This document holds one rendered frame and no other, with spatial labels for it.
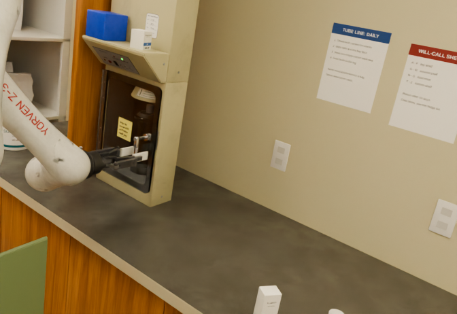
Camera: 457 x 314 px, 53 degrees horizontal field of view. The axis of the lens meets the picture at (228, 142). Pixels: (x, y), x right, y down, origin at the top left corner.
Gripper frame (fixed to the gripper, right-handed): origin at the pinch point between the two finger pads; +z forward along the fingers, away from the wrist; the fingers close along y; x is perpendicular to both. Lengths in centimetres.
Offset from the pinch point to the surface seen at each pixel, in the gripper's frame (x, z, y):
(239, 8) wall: -54, 49, 1
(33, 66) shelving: 1, 48, 144
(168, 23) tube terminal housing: -46.1, 5.6, -2.8
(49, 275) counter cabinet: 49, -21, 14
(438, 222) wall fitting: 0, 48, -93
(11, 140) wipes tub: 16, -8, 67
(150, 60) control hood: -34.2, -2.9, -5.3
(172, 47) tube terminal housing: -38.5, 6.3, -5.3
